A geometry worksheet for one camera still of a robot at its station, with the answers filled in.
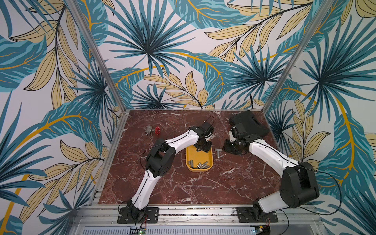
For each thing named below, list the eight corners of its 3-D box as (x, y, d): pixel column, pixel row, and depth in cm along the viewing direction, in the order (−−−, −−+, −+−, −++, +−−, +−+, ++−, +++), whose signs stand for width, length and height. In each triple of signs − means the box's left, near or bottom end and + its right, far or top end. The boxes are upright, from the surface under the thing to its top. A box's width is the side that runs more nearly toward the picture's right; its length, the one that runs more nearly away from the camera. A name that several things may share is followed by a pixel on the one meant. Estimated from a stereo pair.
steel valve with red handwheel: (145, 135, 106) (143, 131, 103) (146, 128, 110) (145, 124, 106) (159, 135, 106) (159, 131, 103) (160, 128, 110) (160, 125, 106)
